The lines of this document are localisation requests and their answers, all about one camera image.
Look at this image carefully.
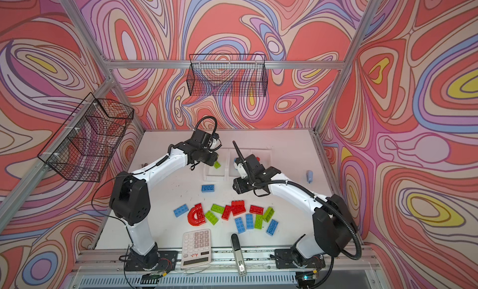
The blue lego brick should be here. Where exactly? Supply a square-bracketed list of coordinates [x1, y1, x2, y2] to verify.
[234, 217, 246, 234]
[266, 219, 278, 236]
[201, 184, 215, 193]
[245, 214, 255, 230]

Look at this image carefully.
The red arch lego piece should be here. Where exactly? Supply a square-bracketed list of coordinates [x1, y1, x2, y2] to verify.
[187, 203, 206, 226]

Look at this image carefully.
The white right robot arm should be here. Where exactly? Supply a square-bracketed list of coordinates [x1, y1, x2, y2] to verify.
[233, 142, 362, 267]

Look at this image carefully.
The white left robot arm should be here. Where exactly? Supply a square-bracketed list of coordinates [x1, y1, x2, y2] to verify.
[109, 128, 222, 270]

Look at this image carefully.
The white container middle compartment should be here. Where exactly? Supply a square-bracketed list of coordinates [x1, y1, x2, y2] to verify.
[227, 148, 250, 178]

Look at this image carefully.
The white container compartment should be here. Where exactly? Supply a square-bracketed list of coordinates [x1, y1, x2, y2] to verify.
[203, 148, 228, 181]
[227, 148, 250, 178]
[250, 149, 272, 168]

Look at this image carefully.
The white container right compartment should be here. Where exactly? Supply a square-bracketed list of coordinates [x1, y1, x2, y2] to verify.
[250, 149, 272, 168]

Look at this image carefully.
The white container left compartment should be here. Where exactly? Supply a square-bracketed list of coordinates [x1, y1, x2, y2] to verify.
[203, 148, 228, 181]

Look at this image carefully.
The red lego brick long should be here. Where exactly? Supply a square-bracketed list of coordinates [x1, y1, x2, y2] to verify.
[250, 205, 264, 216]

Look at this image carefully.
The red lego brick studs up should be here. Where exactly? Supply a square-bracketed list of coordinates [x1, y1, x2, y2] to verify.
[231, 200, 246, 216]

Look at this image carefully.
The green lego brick studs up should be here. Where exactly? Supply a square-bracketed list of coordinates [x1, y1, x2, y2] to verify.
[254, 214, 263, 230]

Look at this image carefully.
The red lego brick upside down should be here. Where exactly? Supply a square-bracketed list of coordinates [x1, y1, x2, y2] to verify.
[221, 205, 232, 221]

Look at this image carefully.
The green lego brick upside down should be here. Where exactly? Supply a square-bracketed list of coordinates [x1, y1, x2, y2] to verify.
[210, 204, 225, 215]

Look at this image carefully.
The light blue small stapler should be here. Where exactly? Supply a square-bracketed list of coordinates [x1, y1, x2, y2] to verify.
[306, 170, 313, 183]

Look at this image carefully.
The green lego brick glossy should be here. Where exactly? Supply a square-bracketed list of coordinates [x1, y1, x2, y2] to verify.
[205, 211, 219, 226]

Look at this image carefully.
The light blue lego studs up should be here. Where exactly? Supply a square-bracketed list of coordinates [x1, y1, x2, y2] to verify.
[174, 204, 189, 218]

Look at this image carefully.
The white pink calculator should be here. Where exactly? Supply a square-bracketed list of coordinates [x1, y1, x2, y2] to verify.
[180, 229, 212, 270]

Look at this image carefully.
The black silver stapler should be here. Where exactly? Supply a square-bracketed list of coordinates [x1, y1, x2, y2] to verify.
[231, 234, 247, 277]

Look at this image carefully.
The black wire basket back wall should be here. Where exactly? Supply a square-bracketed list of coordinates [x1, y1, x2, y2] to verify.
[186, 53, 268, 97]

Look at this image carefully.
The black wire basket wall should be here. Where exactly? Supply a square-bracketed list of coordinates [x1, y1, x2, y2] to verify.
[37, 93, 134, 182]
[186, 53, 268, 97]

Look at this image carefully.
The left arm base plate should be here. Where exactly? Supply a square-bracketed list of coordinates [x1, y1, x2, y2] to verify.
[124, 250, 179, 272]

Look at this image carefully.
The black wire basket left wall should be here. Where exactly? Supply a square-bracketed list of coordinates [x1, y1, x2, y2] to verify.
[37, 93, 134, 182]

